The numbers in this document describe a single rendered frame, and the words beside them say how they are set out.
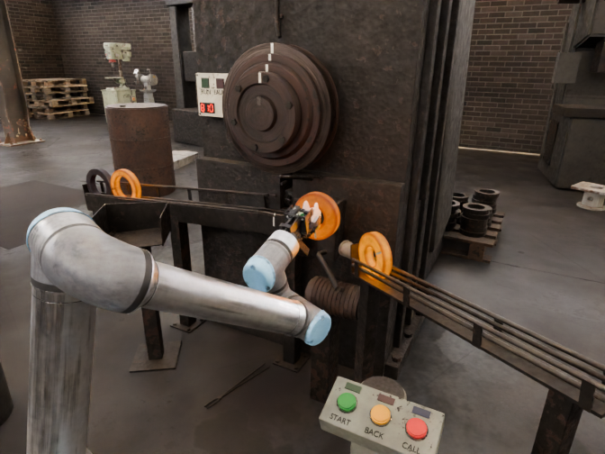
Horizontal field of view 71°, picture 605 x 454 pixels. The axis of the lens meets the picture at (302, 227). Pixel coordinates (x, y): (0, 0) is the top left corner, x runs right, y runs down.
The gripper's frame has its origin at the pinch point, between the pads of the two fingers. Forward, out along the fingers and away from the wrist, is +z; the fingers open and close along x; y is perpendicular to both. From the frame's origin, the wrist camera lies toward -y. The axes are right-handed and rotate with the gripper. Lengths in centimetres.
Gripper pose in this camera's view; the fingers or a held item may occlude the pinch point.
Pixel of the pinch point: (316, 210)
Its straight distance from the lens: 136.2
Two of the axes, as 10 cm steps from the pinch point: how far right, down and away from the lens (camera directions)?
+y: -1.1, -8.1, -5.8
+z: 4.5, -5.6, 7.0
